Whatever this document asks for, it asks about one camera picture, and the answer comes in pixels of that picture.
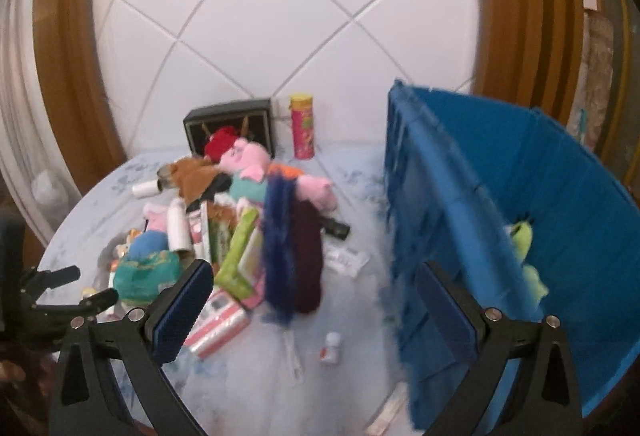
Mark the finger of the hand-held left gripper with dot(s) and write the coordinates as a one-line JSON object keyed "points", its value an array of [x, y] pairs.
{"points": [[95, 300], [55, 275]]}

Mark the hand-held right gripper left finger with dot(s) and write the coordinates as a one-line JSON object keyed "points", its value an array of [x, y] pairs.
{"points": [[180, 311]]}

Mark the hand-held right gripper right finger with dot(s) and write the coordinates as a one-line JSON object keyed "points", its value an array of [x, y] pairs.
{"points": [[445, 311]]}

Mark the green frog plush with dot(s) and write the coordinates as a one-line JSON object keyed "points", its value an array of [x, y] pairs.
{"points": [[522, 236]]}

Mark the blue fabric container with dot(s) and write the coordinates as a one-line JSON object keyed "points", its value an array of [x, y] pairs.
{"points": [[550, 196]]}

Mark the person's left hand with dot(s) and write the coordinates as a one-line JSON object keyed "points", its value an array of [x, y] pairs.
{"points": [[10, 371]]}

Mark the pink white packet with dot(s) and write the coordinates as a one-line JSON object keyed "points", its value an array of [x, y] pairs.
{"points": [[220, 322]]}

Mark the teal printed cloth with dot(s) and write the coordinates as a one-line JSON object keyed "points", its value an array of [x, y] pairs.
{"points": [[145, 273]]}

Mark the pink pig plush blue shirt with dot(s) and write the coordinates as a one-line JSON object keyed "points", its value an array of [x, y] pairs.
{"points": [[147, 243]]}

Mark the green packet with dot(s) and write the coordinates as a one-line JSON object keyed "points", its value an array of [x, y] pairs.
{"points": [[235, 256]]}

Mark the white red box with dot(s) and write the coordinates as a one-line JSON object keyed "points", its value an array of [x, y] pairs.
{"points": [[199, 231]]}

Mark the clear plastic bag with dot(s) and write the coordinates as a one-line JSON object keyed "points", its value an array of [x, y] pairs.
{"points": [[49, 188]]}

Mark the white sachet wrapper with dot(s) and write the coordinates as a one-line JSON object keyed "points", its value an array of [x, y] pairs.
{"points": [[347, 262]]}

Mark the small white bottle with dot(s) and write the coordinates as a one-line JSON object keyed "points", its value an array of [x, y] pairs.
{"points": [[331, 348]]}

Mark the blue feather duster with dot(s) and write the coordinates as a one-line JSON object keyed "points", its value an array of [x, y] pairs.
{"points": [[279, 241]]}

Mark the white paper roll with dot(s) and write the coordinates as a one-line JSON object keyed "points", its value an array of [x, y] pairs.
{"points": [[144, 189]]}

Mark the black ribbed brush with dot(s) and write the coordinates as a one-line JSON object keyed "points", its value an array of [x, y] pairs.
{"points": [[218, 186]]}

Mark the clear tape roll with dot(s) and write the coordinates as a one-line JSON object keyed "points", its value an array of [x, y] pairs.
{"points": [[162, 177]]}

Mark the black remote control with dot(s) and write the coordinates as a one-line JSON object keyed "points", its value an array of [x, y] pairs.
{"points": [[337, 228]]}

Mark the brown bear plush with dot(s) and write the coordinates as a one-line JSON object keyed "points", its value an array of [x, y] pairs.
{"points": [[195, 176]]}

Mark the maroon cloth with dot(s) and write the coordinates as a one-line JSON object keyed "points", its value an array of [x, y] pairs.
{"points": [[308, 261]]}

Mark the pink pig plush with glasses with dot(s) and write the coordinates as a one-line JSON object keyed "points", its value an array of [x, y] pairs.
{"points": [[250, 157]]}

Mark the dark framed box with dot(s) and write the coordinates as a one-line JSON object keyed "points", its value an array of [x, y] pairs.
{"points": [[200, 122]]}

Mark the pink snack can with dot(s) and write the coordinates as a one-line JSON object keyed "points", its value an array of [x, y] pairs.
{"points": [[303, 131]]}

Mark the white ribbed door frame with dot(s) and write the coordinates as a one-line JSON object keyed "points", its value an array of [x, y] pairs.
{"points": [[20, 91]]}

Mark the wooden door frame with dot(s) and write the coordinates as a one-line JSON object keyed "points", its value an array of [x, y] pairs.
{"points": [[530, 16], [65, 41]]}

